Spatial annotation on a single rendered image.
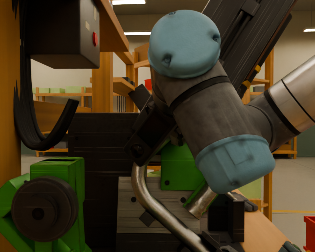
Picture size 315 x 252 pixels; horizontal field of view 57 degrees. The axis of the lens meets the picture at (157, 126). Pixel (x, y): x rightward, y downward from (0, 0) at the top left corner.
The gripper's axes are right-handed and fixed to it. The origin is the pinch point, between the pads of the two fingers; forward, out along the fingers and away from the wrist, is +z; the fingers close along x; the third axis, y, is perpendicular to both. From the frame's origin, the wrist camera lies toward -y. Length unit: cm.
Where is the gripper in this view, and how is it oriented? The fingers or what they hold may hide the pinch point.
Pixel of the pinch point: (165, 134)
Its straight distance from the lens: 62.7
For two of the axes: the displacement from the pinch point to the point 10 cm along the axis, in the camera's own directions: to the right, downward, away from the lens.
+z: 0.1, 2.7, 9.6
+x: -7.1, -6.8, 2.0
